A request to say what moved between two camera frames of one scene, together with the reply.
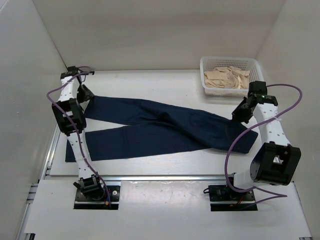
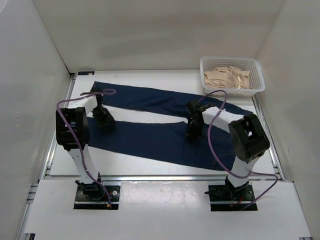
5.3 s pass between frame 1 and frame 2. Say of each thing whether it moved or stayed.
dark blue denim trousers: moved
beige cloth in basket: stayed
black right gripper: moved
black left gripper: moved
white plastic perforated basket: stayed
